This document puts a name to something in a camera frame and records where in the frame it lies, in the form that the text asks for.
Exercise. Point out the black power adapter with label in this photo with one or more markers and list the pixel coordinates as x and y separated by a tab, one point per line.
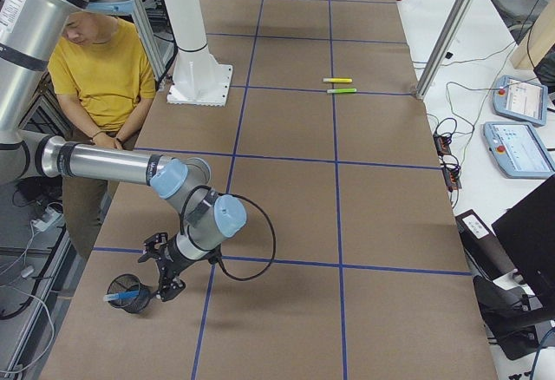
482	246

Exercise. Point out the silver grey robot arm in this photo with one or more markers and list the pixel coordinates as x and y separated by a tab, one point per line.
30	30

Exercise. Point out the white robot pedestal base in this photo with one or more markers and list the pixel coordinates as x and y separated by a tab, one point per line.
198	78

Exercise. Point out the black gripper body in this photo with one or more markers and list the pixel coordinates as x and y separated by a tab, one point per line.
170	254

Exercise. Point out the blue marker pen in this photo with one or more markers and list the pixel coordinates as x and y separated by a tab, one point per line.
120	296

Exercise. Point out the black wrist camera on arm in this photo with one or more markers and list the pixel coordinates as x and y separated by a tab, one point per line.
154	247

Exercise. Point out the black mesh cup near arm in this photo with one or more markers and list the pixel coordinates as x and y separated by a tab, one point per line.
125	283

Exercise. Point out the person in yellow shirt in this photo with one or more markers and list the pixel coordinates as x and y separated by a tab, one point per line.
102	79

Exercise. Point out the teach pendant nearer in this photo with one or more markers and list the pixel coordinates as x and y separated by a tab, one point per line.
518	150

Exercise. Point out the yellow marker pen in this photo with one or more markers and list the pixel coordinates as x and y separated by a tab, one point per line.
337	80

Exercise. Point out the aluminium frame post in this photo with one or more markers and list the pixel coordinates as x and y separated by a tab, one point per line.
448	32

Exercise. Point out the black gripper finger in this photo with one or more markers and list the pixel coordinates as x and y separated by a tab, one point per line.
169	289

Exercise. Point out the black usb hub box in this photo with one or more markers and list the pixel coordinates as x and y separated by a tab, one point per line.
442	145

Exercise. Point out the green marker pen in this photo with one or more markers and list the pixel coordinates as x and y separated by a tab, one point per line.
339	91

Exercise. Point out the teach pendant farther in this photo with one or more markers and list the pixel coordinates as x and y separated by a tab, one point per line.
521	100

